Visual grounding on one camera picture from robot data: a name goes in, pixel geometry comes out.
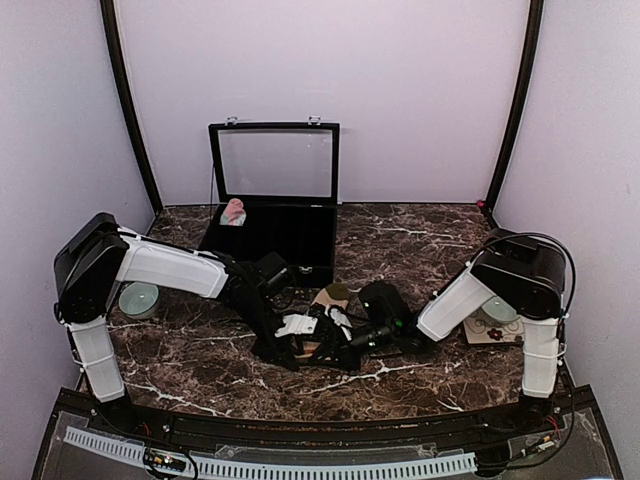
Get black front rail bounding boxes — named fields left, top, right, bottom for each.
left=54, top=387, right=596, bottom=451

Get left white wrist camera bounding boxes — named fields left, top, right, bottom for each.
left=274, top=314, right=318, bottom=338

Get right black frame post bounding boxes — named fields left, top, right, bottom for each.
left=480, top=0, right=545, bottom=219

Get white slotted cable duct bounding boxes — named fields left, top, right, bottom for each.
left=62, top=427, right=477, bottom=479

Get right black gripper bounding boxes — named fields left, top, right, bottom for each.
left=311, top=321, right=396, bottom=373

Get striped beige sock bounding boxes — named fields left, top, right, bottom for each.
left=293, top=282, right=350, bottom=359

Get right circuit board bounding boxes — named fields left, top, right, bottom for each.
left=520, top=435, right=557, bottom=458

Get floral square coaster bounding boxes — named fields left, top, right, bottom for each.
left=462, top=310, right=524, bottom=345

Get left green circuit board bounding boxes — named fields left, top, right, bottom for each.
left=143, top=449, right=187, bottom=472

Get pink patterned sock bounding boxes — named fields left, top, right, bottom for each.
left=219, top=198, right=247, bottom=227

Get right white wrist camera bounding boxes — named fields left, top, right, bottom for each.
left=325, top=305, right=353, bottom=329

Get left black frame post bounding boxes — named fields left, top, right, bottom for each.
left=99, top=0, right=164, bottom=216

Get black frame post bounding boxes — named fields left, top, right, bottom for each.
left=480, top=0, right=545, bottom=219
left=99, top=0, right=164, bottom=216

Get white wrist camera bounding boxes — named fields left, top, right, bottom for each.
left=274, top=314, right=318, bottom=338
left=325, top=305, right=353, bottom=329

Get black display case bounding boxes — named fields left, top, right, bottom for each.
left=199, top=118, right=341, bottom=288

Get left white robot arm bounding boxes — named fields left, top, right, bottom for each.
left=54, top=212, right=298, bottom=436

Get pale green ceramic bowl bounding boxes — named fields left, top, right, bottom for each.
left=118, top=282, right=160, bottom=320

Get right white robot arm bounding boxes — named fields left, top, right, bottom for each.
left=308, top=229, right=576, bottom=434

